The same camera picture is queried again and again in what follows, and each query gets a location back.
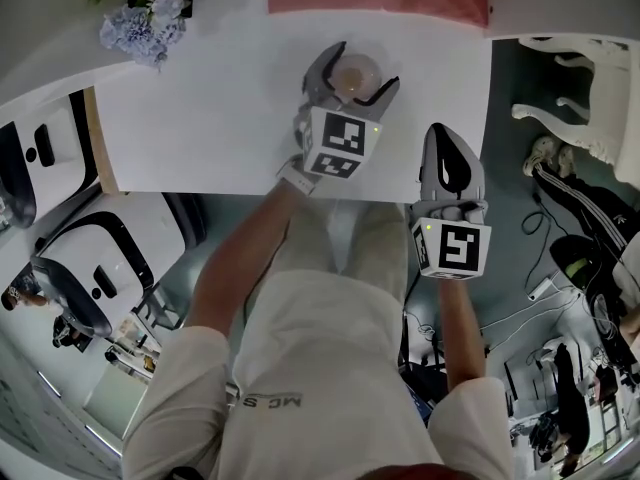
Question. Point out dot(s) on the white black robot base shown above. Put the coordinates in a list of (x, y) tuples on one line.
[(150, 238), (65, 178)]

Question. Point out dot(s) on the blue black device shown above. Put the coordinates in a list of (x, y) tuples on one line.
[(419, 403)]

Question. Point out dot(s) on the white ornate chair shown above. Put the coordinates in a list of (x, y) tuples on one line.
[(625, 118)]

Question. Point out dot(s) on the person's right forearm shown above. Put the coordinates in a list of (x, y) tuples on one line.
[(460, 328)]

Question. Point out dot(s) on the person's left forearm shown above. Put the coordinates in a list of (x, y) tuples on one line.
[(235, 258)]

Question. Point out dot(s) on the pink round ball object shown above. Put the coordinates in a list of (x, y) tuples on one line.
[(367, 70)]

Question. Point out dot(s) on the black yellow bag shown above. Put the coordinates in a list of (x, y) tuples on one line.
[(572, 263)]

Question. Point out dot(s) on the person's beige shirt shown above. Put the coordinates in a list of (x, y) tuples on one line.
[(320, 368)]

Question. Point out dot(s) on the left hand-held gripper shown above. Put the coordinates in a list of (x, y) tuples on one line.
[(342, 135)]

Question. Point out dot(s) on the blue hydrangea flowers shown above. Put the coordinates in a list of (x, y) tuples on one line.
[(140, 28)]

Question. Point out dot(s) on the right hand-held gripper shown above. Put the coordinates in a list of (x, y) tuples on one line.
[(457, 248)]

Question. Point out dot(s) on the white power strip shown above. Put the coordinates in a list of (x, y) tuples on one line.
[(541, 289)]

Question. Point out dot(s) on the person's beige trousers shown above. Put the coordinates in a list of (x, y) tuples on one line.
[(370, 238)]

